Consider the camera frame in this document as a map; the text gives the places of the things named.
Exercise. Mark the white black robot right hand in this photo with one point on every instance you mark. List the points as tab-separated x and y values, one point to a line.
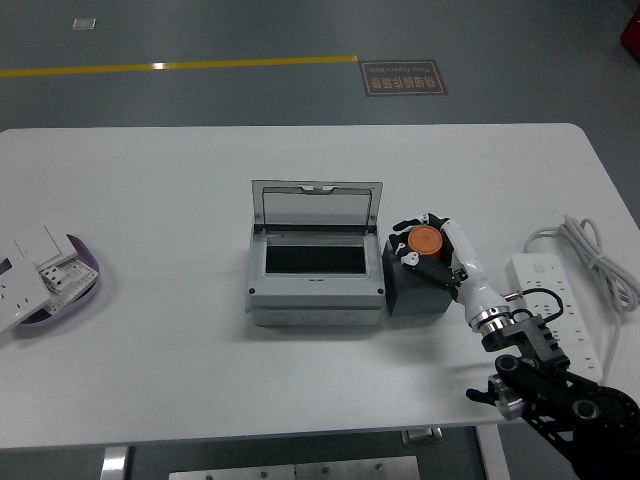
472	280

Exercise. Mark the orange cylinder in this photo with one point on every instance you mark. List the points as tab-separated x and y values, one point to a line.
424	240

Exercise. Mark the grey electrical box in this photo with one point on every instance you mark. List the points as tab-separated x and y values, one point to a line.
315	295

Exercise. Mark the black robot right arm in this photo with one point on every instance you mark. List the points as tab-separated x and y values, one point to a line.
560	395

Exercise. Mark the dark grey cube holder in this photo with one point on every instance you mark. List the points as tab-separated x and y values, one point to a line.
415	295

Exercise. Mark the white table leg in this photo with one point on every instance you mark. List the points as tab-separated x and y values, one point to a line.
115	465
492	455

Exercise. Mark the brown floor sign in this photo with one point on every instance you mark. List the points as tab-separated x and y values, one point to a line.
404	78

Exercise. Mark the red bin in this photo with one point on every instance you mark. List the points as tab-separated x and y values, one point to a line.
631	30

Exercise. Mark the yellow floor tape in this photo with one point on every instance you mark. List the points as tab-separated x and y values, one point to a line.
200	65

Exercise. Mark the purple tray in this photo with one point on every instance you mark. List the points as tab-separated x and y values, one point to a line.
87	295

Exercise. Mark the white circuit breaker module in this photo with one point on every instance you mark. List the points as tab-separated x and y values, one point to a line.
67	280

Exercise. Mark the small grey floor plate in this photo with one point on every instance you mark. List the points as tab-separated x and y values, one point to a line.
84	23

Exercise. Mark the metal table bracket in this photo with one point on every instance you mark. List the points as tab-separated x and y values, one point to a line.
422	436

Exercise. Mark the grey metal base plate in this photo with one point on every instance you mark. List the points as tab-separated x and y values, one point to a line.
300	471

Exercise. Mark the white wall switch plate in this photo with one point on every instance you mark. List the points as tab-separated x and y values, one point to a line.
42	242

